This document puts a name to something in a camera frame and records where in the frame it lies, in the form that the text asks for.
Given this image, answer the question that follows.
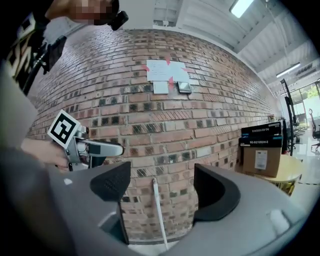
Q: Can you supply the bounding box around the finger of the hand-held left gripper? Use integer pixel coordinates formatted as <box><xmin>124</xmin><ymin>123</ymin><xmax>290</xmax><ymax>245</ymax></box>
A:
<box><xmin>77</xmin><ymin>139</ymin><xmax>125</xmax><ymax>158</ymax></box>

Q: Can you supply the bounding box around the black office chair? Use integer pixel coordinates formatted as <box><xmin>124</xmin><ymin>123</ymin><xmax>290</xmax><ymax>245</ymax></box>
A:
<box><xmin>308</xmin><ymin>108</ymin><xmax>320</xmax><ymax>153</ymax></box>

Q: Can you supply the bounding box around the black and white box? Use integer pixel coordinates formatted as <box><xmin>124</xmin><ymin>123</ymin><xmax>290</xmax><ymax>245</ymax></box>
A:
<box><xmin>241</xmin><ymin>121</ymin><xmax>283</xmax><ymax>138</ymax></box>
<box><xmin>238</xmin><ymin>135</ymin><xmax>283</xmax><ymax>149</ymax></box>

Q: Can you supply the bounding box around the rectangular ceiling light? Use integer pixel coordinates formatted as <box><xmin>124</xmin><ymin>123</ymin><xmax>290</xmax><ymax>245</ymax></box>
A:
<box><xmin>229</xmin><ymin>0</ymin><xmax>255</xmax><ymax>19</ymax></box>

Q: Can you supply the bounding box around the round yellow table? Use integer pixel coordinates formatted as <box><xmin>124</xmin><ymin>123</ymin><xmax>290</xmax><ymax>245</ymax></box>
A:
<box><xmin>252</xmin><ymin>154</ymin><xmax>305</xmax><ymax>196</ymax></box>

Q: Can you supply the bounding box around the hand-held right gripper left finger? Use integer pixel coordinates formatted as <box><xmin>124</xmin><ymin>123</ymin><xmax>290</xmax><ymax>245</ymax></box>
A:
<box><xmin>0</xmin><ymin>149</ymin><xmax>141</xmax><ymax>256</ymax></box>

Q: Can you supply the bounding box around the black head camera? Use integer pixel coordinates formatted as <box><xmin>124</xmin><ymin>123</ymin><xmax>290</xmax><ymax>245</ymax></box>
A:
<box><xmin>109</xmin><ymin>10</ymin><xmax>130</xmax><ymax>32</ymax></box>

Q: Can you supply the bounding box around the person's black printed shirt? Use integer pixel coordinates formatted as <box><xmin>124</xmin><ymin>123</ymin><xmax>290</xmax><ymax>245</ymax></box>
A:
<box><xmin>6</xmin><ymin>12</ymin><xmax>68</xmax><ymax>95</ymax></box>

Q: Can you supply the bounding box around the person's left forearm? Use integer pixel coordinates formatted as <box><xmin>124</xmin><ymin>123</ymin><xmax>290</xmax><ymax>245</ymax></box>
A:
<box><xmin>21</xmin><ymin>137</ymin><xmax>52</xmax><ymax>163</ymax></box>

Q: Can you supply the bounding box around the black wall thermostat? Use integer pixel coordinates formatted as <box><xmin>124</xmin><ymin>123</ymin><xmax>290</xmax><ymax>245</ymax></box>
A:
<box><xmin>177</xmin><ymin>81</ymin><xmax>193</xmax><ymax>94</ymax></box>

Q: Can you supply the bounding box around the white paper notice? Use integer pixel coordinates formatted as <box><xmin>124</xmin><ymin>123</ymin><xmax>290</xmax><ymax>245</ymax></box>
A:
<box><xmin>142</xmin><ymin>56</ymin><xmax>196</xmax><ymax>85</ymax></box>

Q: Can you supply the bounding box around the long ceiling light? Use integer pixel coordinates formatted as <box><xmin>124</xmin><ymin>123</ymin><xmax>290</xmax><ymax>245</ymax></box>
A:
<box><xmin>275</xmin><ymin>62</ymin><xmax>301</xmax><ymax>78</ymax></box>

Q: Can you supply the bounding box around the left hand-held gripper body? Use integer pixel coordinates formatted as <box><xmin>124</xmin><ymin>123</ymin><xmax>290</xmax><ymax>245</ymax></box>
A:
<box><xmin>47</xmin><ymin>109</ymin><xmax>90</xmax><ymax>172</ymax></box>

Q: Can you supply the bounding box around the person's head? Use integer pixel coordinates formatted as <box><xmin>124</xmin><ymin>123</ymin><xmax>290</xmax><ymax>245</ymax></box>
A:
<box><xmin>44</xmin><ymin>0</ymin><xmax>120</xmax><ymax>26</ymax></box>

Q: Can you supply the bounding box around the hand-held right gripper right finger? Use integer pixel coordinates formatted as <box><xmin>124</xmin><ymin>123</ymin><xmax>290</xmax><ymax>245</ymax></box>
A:
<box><xmin>162</xmin><ymin>162</ymin><xmax>310</xmax><ymax>256</ymax></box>

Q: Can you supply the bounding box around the black metal stand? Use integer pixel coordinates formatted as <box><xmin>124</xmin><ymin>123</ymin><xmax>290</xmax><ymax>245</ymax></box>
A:
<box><xmin>279</xmin><ymin>78</ymin><xmax>301</xmax><ymax>156</ymax></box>

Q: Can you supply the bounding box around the person's left hand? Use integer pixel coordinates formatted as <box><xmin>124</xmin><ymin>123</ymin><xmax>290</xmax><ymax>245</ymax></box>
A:
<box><xmin>44</xmin><ymin>141</ymin><xmax>70</xmax><ymax>174</ymax></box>

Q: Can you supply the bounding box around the brown cardboard box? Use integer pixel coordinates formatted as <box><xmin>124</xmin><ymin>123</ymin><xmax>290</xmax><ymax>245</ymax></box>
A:
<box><xmin>240</xmin><ymin>146</ymin><xmax>283</xmax><ymax>178</ymax></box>

